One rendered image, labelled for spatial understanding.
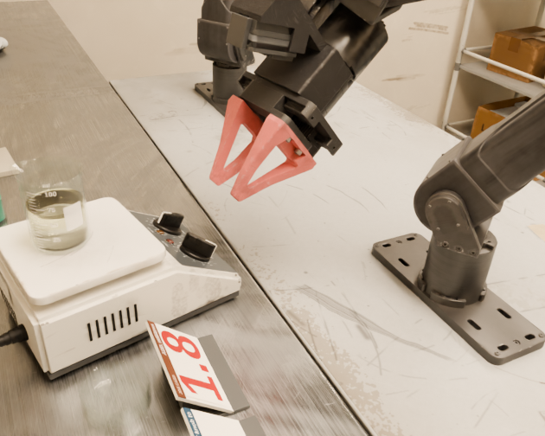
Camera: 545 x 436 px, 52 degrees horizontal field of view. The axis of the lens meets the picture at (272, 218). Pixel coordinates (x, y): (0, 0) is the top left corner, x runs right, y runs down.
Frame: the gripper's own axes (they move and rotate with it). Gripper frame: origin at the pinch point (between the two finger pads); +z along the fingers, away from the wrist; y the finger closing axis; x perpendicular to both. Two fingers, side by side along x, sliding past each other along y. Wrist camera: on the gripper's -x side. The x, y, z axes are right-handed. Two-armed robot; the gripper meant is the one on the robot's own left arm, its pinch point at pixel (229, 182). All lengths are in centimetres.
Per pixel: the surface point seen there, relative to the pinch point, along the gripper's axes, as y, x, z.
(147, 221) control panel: -9.0, 2.9, 8.1
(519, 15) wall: -110, 175, -160
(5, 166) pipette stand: -39.5, 2.3, 16.4
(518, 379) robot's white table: 24.1, 19.8, -2.8
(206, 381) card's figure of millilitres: 9.7, 3.3, 14.1
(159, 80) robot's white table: -64, 26, -11
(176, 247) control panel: -3.2, 3.0, 8.0
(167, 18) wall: -141, 60, -38
